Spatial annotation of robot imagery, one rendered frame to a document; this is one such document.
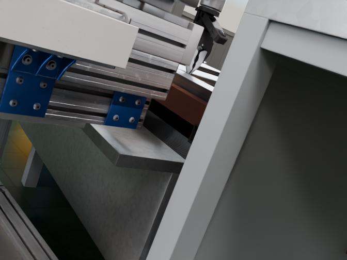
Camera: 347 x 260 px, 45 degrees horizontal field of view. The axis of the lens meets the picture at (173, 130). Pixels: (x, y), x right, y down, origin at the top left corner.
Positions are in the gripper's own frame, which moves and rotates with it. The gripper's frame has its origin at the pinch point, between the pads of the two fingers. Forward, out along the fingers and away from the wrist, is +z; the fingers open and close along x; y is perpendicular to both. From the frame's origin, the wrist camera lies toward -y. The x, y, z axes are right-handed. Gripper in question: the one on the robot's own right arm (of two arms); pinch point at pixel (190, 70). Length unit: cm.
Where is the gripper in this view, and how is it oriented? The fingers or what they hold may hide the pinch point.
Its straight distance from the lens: 135.1
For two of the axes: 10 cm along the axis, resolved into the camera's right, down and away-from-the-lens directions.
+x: -7.8, -1.5, -6.1
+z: -3.5, 9.1, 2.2
